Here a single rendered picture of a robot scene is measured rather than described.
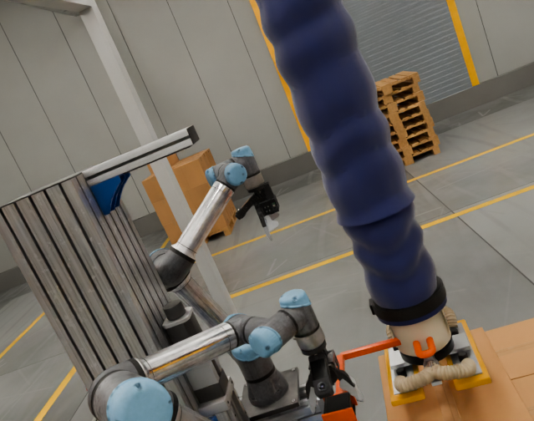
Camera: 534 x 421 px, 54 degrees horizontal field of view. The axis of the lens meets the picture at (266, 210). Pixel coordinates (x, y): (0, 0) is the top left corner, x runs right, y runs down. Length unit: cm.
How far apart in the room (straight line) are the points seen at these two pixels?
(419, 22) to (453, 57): 95
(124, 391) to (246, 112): 1000
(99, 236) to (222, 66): 962
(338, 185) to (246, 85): 948
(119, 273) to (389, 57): 976
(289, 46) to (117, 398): 93
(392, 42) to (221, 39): 335
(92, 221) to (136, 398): 53
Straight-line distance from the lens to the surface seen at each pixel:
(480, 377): 168
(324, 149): 145
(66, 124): 1188
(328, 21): 142
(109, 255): 146
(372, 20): 1088
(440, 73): 1111
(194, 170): 844
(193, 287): 191
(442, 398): 185
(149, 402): 112
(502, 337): 278
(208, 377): 165
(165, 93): 1117
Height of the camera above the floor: 206
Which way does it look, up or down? 13 degrees down
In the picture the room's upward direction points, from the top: 23 degrees counter-clockwise
